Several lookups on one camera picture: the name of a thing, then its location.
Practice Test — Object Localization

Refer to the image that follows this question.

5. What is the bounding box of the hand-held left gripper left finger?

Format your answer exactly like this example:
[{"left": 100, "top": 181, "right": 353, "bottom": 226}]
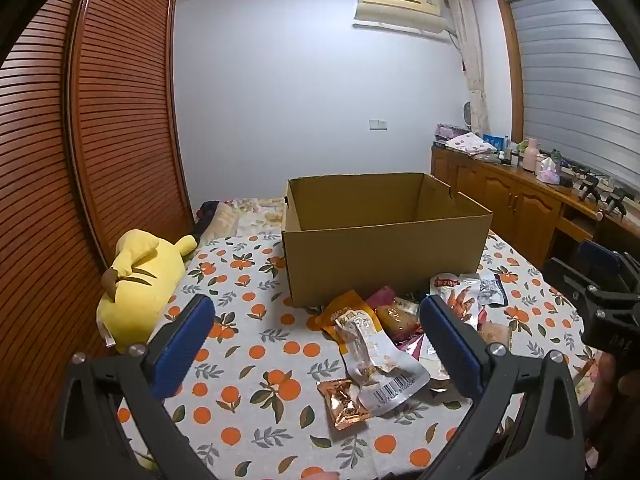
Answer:
[{"left": 52, "top": 294, "right": 221, "bottom": 480}]

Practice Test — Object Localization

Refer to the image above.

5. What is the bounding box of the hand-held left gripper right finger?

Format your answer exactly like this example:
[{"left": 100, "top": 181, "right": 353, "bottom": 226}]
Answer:
[{"left": 419, "top": 295, "right": 586, "bottom": 480}]

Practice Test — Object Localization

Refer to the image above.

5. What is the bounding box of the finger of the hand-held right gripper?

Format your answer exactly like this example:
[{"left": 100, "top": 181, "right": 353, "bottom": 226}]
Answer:
[
  {"left": 575, "top": 239, "right": 633, "bottom": 288},
  {"left": 543, "top": 257, "right": 601, "bottom": 311}
]

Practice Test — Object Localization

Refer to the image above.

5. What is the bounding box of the chicken feet snack packet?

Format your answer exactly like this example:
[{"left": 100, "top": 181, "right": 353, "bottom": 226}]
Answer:
[{"left": 430, "top": 272, "right": 483, "bottom": 333}]

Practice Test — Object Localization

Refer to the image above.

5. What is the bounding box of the peach snack packet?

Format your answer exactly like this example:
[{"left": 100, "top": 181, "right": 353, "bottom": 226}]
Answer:
[{"left": 477, "top": 320, "right": 511, "bottom": 356}]

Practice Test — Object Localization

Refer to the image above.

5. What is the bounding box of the clear brown meat packet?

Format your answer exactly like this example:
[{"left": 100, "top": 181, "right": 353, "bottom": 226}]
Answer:
[{"left": 375, "top": 297, "right": 423, "bottom": 336}]

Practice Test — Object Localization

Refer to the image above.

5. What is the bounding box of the grey printed snack packet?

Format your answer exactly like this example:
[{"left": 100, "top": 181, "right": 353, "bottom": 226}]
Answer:
[{"left": 472, "top": 274, "right": 510, "bottom": 308}]

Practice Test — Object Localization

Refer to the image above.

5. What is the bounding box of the silver barcode snack packet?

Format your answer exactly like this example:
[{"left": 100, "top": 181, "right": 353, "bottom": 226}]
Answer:
[{"left": 334, "top": 312, "right": 432, "bottom": 417}]

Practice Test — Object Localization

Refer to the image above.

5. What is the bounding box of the pink snack packet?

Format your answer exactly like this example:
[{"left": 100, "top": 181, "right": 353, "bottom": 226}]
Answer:
[{"left": 365, "top": 286, "right": 431, "bottom": 361}]

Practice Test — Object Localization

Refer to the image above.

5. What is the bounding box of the orange snack packet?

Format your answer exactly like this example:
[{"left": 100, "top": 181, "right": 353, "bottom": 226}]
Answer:
[{"left": 316, "top": 290, "right": 386, "bottom": 356}]

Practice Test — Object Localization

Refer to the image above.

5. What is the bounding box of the brown cardboard box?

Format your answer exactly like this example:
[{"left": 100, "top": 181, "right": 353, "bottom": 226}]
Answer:
[{"left": 281, "top": 172, "right": 493, "bottom": 308}]

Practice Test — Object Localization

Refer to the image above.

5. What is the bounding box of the small copper snack packet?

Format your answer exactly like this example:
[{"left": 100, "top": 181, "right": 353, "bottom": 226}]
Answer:
[{"left": 316, "top": 377, "right": 373, "bottom": 432}]

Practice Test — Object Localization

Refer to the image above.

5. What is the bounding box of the person's right hand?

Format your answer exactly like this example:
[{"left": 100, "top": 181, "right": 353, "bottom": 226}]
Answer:
[{"left": 597, "top": 355, "right": 640, "bottom": 413}]

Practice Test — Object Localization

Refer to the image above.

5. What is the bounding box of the small black stand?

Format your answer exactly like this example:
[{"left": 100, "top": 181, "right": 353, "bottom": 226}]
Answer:
[
  {"left": 577, "top": 175, "right": 601, "bottom": 201},
  {"left": 605, "top": 187, "right": 628, "bottom": 216}
]

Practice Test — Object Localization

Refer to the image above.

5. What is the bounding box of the yellow plush toy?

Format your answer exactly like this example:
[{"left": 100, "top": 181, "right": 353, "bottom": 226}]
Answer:
[{"left": 96, "top": 229, "right": 197, "bottom": 353}]

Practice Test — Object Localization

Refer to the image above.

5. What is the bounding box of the orange fruit print blanket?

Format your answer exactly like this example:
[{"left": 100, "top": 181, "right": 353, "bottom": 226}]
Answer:
[{"left": 102, "top": 230, "right": 601, "bottom": 480}]

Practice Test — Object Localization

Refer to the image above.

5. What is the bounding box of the pink tissue box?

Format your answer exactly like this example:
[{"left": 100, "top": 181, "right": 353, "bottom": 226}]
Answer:
[{"left": 535, "top": 157, "right": 560, "bottom": 183}]

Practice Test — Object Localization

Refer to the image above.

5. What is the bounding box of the wooden sideboard cabinet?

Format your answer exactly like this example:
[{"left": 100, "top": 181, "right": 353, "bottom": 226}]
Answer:
[{"left": 431, "top": 144, "right": 640, "bottom": 281}]

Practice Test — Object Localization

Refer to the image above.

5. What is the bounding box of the dark clothing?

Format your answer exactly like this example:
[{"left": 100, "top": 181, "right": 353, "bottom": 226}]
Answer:
[{"left": 194, "top": 201, "right": 221, "bottom": 233}]

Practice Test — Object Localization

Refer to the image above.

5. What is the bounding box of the floral quilt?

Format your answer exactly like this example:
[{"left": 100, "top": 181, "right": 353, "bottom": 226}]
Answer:
[{"left": 195, "top": 196, "right": 288, "bottom": 241}]

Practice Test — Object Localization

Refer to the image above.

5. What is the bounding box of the folded floral cloth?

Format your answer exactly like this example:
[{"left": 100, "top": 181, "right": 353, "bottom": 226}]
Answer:
[{"left": 445, "top": 132, "right": 497, "bottom": 153}]

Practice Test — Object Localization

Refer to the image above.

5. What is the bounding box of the grey window blind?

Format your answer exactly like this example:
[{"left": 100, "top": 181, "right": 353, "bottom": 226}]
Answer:
[{"left": 507, "top": 0, "right": 640, "bottom": 196}]

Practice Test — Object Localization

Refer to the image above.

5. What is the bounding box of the purple box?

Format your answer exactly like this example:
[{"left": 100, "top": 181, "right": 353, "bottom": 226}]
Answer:
[{"left": 435, "top": 124, "right": 471, "bottom": 142}]

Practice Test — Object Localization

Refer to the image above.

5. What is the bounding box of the beige patterned curtain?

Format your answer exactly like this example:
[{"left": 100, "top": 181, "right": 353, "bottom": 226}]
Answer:
[{"left": 446, "top": 0, "right": 490, "bottom": 133}]

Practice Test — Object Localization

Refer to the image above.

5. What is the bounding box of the wooden louvered wardrobe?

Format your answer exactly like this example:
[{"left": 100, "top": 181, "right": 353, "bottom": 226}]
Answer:
[{"left": 0, "top": 0, "right": 196, "bottom": 461}]

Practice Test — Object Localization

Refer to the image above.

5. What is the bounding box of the cream air conditioner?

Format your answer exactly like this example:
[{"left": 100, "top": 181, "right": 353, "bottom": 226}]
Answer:
[{"left": 352, "top": 0, "right": 448, "bottom": 33}]

